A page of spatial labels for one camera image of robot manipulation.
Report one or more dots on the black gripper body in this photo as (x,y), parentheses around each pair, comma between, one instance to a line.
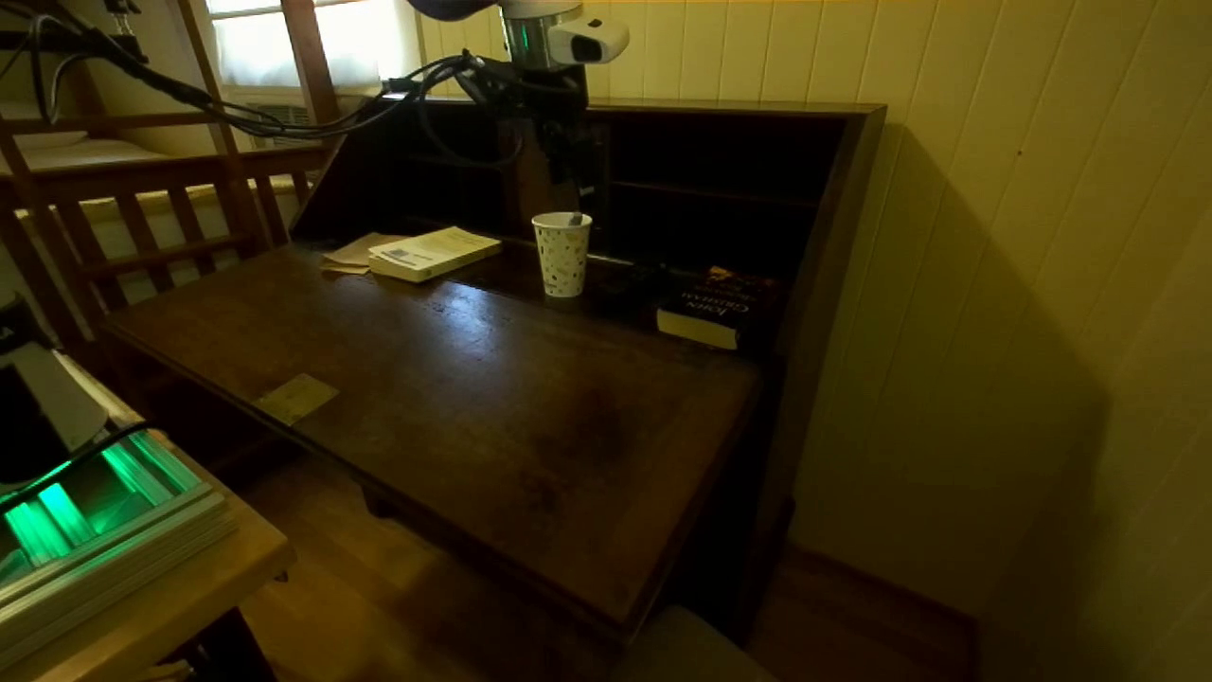
(551,125)

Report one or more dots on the white paperback book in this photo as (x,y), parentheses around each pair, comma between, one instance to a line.
(433,251)

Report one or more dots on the green lit metal device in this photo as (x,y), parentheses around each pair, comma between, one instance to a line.
(99,515)

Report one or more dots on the white paper cup with dots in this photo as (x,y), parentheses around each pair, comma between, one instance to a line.
(563,258)

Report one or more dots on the light wooden side table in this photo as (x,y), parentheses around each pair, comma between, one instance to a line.
(191,594)

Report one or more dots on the dark wooden secretary desk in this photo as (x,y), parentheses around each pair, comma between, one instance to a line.
(507,418)

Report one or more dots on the small brown object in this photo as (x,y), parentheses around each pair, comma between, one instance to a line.
(720,275)

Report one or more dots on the window with wooden frame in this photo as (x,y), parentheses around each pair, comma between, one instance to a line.
(361,38)

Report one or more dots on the wooden slatted chair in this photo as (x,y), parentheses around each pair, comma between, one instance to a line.
(139,182)

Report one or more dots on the tan sticky note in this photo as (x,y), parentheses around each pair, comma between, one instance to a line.
(298,399)

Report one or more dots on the brown paper envelope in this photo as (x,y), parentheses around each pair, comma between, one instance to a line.
(345,256)

